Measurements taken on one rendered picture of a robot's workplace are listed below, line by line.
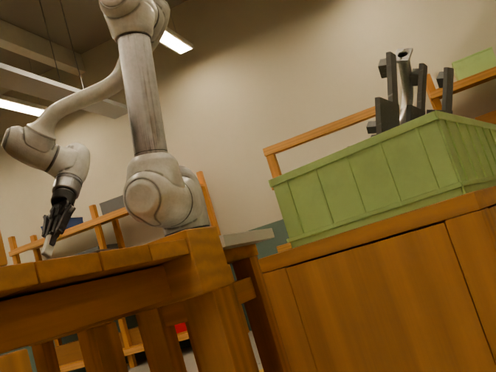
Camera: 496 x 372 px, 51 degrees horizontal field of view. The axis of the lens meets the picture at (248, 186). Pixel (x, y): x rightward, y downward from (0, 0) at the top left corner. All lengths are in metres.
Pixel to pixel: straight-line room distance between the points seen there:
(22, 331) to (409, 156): 0.77
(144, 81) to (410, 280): 0.95
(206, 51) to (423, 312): 6.59
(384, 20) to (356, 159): 5.81
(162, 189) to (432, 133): 0.75
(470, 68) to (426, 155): 5.05
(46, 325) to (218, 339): 0.43
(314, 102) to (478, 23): 2.09
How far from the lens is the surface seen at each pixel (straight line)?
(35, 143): 1.83
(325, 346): 1.22
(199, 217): 1.69
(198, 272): 1.18
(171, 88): 7.56
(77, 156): 1.87
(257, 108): 6.97
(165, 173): 1.51
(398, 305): 1.13
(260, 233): 1.68
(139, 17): 1.67
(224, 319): 1.23
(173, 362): 1.68
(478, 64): 6.12
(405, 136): 1.10
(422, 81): 1.42
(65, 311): 0.99
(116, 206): 7.14
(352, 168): 1.14
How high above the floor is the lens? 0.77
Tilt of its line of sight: 9 degrees up
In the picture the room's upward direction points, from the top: 17 degrees counter-clockwise
